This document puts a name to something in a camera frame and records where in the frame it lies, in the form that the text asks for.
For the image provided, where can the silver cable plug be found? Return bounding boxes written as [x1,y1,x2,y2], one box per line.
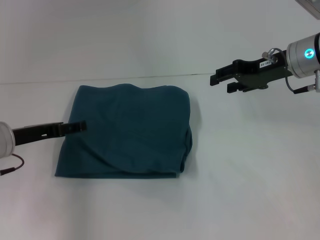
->
[0,167,16,177]

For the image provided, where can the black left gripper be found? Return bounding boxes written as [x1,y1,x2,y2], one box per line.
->
[11,119,88,147]

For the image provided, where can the reddish left arm cable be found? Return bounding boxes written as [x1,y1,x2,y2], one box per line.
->
[9,153,26,171]

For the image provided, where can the grey right arm cable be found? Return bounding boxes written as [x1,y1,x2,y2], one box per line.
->
[284,72,316,95]

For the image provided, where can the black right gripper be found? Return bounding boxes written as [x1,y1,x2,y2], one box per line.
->
[209,49,293,94]

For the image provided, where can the teal blue FREE t-shirt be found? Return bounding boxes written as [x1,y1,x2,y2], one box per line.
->
[54,83,194,180]

